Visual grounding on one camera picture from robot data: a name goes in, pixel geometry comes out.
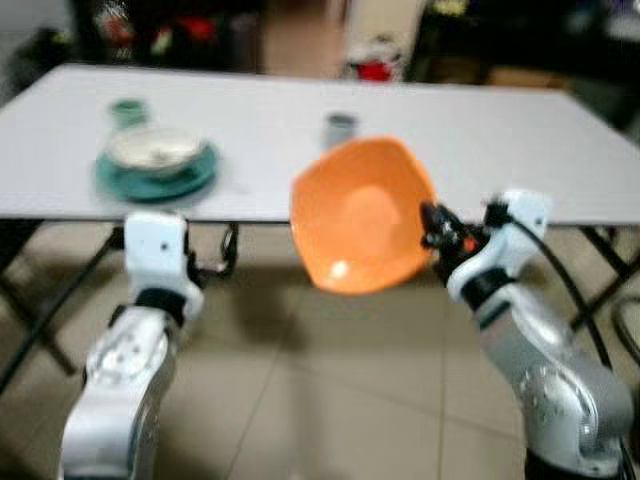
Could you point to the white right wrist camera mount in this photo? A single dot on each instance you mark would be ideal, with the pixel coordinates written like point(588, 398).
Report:
point(505, 235)

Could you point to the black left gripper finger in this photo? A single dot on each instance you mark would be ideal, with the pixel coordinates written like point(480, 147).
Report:
point(230, 255)

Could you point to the green cup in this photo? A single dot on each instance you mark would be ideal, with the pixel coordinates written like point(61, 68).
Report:
point(128, 112)

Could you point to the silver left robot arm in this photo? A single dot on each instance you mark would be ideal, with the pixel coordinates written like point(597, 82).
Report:
point(120, 390)

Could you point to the black table leg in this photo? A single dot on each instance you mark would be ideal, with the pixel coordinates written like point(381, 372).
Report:
point(605, 270)
point(50, 310)

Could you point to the white rack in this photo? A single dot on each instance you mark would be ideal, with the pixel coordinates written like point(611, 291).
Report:
point(378, 48)

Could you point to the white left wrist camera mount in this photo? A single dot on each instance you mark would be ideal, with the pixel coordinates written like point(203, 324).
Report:
point(158, 250)

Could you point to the grey mug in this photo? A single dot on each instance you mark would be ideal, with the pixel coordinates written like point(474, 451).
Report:
point(340, 130)

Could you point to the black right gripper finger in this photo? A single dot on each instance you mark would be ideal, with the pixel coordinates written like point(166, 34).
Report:
point(436, 217)
point(434, 241)

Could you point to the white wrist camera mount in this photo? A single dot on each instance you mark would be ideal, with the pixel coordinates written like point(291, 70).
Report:
point(505, 235)
point(158, 250)

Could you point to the orange bowl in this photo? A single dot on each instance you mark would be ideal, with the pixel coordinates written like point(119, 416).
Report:
point(365, 215)

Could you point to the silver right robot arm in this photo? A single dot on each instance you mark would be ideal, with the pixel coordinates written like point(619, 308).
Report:
point(555, 370)

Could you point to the red cloth item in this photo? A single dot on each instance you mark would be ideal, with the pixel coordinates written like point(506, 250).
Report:
point(375, 71)

